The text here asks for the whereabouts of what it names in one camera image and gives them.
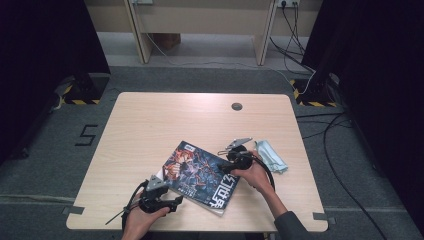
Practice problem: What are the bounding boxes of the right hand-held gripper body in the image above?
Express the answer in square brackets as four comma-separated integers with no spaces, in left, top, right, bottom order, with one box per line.
[225,137,254,172]

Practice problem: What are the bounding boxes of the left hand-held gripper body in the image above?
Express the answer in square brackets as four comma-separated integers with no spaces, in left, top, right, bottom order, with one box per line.
[138,175,172,214]

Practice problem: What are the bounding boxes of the light blue face mask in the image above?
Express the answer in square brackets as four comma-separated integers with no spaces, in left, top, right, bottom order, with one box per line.
[254,139,289,175]

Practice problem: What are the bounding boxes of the dark illustrated magazine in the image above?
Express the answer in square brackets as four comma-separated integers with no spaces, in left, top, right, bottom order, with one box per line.
[155,139,242,218]

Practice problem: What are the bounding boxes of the person's right hand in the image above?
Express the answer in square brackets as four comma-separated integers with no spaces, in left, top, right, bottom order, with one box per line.
[231,149,277,198]

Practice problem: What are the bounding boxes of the person's left hand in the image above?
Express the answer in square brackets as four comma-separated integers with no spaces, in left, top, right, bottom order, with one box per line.
[121,191,171,240]

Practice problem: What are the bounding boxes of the grey tape piece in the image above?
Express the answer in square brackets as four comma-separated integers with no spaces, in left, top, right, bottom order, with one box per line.
[313,212,337,225]
[61,205,85,216]

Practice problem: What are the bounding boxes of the black stand base striped tape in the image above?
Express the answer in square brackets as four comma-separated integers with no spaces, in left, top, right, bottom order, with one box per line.
[61,73,111,106]
[289,74,341,108]

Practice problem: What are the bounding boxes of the brown cardboard box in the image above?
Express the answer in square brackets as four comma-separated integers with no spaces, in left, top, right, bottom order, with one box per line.
[151,33,182,51]

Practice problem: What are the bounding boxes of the beige wooden desk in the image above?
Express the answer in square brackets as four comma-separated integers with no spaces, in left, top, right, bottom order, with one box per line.
[124,0,279,67]

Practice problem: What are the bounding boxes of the black curtain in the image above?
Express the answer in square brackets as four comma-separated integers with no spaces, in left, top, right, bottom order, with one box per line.
[0,0,111,164]
[301,0,424,231]

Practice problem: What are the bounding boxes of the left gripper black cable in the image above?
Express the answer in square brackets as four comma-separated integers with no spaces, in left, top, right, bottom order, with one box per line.
[121,179,149,231]

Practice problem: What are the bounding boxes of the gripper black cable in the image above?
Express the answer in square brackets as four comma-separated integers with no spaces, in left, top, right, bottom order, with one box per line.
[121,179,149,231]
[248,154,276,193]

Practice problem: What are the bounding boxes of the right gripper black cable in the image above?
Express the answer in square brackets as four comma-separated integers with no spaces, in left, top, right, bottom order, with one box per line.
[248,154,276,193]

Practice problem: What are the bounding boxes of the black cable tie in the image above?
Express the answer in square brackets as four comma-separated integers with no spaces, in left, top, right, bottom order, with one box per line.
[104,208,129,226]

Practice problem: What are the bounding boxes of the long black floor cable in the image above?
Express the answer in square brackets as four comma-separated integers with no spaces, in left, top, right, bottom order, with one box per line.
[322,112,389,240]

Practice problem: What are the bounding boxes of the thin black floor cables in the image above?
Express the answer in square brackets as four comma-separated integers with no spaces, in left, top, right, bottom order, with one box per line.
[295,112,353,140]

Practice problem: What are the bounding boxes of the long white cable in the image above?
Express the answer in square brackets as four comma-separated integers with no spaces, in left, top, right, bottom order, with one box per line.
[145,32,296,87]

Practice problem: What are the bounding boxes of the short white cable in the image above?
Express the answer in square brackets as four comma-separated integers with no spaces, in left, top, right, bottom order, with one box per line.
[301,69,318,95]

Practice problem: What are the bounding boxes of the bundle of black power cables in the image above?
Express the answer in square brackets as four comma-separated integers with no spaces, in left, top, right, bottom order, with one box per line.
[269,2,317,75]

